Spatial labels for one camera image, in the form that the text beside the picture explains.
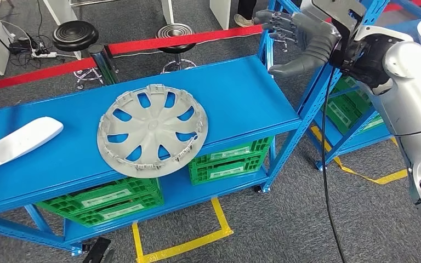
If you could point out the yellow floor tape line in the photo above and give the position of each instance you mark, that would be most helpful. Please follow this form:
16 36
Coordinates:
352 172

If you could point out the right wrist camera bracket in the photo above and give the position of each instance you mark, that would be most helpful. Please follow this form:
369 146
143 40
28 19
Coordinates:
341 11

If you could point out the red barrier belt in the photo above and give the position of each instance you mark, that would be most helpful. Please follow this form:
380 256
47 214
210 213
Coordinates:
181 38

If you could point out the chrome chair base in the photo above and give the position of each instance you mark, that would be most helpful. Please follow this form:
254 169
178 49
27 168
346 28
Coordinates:
281 45

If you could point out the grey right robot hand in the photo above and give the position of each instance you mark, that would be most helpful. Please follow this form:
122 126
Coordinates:
319 40

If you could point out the blue metal shelf rack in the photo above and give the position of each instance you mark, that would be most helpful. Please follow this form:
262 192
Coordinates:
341 139
232 94

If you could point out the black network router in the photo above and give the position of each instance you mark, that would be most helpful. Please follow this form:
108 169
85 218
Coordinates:
20 45

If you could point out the grey plastic wheel hubcap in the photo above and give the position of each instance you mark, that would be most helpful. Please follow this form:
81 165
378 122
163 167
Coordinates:
152 127

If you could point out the green plastic crate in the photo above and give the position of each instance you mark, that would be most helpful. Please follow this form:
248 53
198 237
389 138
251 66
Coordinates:
101 198
228 154
348 109
225 172
119 212

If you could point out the yellow floor tape square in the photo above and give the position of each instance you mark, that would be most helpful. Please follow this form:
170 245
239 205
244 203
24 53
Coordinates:
185 247

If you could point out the chrome stanchion post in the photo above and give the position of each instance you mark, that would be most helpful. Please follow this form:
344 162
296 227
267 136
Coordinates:
103 63

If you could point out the person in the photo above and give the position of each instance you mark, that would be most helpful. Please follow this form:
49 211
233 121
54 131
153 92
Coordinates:
247 11

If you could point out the white power strip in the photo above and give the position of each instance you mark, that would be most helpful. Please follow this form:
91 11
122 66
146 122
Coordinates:
45 55

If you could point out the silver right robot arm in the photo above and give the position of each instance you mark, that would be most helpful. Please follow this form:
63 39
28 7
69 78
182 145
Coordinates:
410 101

